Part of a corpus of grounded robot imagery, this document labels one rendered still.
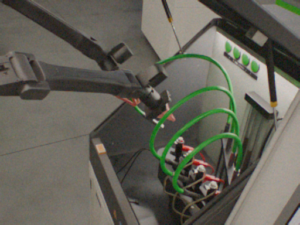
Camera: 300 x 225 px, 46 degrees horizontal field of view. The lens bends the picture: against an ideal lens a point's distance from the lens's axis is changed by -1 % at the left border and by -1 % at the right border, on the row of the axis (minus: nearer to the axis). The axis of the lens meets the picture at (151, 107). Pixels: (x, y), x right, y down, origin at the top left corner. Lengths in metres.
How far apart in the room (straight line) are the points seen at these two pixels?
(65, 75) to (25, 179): 1.98
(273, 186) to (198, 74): 0.77
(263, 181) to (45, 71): 0.62
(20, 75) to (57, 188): 1.95
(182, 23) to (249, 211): 3.21
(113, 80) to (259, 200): 0.51
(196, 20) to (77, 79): 3.29
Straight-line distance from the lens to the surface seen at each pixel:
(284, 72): 1.19
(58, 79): 0.86
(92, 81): 0.93
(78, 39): 1.25
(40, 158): 2.96
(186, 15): 4.05
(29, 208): 2.60
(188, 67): 1.56
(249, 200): 1.04
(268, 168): 0.98
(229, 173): 1.25
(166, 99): 1.17
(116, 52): 1.28
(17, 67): 0.81
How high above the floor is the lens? 1.90
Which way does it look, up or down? 32 degrees down
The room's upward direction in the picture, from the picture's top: 6 degrees clockwise
